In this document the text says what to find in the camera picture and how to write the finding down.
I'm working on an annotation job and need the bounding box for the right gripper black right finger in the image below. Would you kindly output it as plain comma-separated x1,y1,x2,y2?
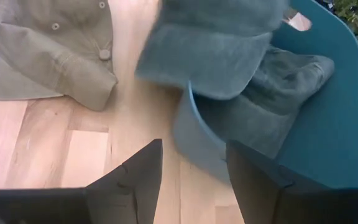
226,139,335,224

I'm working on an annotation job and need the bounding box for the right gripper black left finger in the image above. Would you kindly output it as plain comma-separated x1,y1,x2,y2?
85,139,163,224

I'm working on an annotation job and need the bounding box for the green cap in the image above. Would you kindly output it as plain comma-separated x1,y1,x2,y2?
194,46,336,159
134,0,290,101

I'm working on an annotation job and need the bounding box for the beige cap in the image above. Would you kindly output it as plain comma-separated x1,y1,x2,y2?
0,0,119,112

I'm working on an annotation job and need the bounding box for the teal plastic bin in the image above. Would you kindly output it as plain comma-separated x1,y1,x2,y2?
172,0,358,190

